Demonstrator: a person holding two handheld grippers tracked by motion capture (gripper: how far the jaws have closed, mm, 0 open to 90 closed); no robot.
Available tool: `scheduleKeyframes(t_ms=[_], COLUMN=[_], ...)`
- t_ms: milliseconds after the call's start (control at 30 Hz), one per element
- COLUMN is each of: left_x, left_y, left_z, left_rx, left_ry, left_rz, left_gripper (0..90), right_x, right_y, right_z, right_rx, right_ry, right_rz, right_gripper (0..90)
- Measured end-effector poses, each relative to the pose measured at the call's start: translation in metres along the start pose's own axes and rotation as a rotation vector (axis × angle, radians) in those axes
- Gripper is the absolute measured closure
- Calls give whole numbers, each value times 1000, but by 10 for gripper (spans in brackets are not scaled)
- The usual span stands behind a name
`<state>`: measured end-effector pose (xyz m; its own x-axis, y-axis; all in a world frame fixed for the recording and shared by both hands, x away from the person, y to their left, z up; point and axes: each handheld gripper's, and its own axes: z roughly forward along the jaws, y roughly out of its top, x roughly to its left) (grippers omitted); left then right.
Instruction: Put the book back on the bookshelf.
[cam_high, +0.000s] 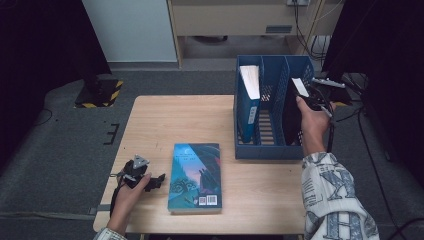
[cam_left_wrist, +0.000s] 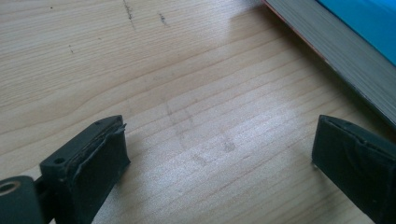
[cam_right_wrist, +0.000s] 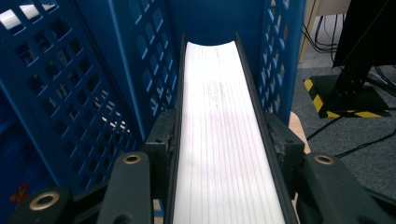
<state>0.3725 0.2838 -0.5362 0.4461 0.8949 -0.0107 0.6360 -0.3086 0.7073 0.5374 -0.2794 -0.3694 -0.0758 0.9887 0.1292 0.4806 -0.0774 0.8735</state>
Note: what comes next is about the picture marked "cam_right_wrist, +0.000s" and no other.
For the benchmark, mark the black stand with striped base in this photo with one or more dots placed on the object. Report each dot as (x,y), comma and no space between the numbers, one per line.
(351,99)

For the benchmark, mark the beige desk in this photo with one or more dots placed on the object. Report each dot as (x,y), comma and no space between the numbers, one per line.
(330,6)

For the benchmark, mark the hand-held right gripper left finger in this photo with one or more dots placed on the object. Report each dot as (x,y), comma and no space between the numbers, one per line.
(162,146)

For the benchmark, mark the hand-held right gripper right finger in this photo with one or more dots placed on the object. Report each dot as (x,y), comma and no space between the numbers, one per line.
(285,146)

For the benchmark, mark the blue plastic file rack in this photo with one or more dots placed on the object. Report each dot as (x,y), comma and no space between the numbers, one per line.
(93,62)

